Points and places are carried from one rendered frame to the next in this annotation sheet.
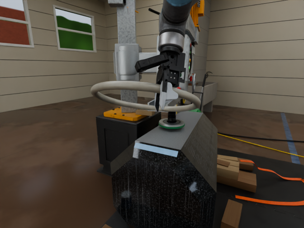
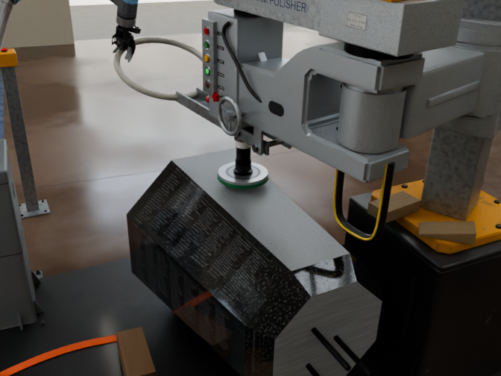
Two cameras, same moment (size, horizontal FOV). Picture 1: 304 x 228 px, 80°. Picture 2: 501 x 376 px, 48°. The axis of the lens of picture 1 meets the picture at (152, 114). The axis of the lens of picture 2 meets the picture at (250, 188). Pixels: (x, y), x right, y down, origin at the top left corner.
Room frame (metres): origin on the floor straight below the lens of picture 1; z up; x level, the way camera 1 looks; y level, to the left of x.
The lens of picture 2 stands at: (2.74, -1.90, 1.91)
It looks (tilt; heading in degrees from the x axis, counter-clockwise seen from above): 27 degrees down; 126
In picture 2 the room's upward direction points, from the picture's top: 1 degrees clockwise
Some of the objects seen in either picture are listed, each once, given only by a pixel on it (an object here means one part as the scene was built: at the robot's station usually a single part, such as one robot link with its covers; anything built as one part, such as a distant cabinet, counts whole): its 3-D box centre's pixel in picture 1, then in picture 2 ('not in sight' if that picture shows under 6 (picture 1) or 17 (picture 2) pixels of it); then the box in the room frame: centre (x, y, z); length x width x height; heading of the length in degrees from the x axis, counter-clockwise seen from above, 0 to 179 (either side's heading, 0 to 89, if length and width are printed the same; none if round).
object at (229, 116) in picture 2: (189, 82); (236, 114); (1.53, -0.32, 1.19); 0.15 x 0.10 x 0.15; 163
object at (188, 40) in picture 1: (187, 60); (210, 57); (1.35, -0.25, 1.37); 0.08 x 0.03 x 0.28; 163
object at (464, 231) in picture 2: not in sight; (446, 228); (2.28, 0.04, 0.80); 0.20 x 0.10 x 0.05; 20
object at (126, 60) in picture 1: (144, 63); (449, 80); (2.17, 0.08, 1.36); 0.74 x 0.34 x 0.25; 79
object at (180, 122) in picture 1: (171, 122); (243, 172); (1.45, -0.17, 0.87); 0.21 x 0.21 x 0.01
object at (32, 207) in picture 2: not in sight; (19, 135); (-0.39, -0.09, 0.54); 0.20 x 0.20 x 1.09; 62
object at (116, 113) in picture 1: (130, 111); (447, 209); (2.21, 0.28, 0.76); 0.49 x 0.49 x 0.05; 62
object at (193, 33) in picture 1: (181, 33); (309, 5); (1.79, -0.27, 1.61); 0.96 x 0.25 x 0.17; 163
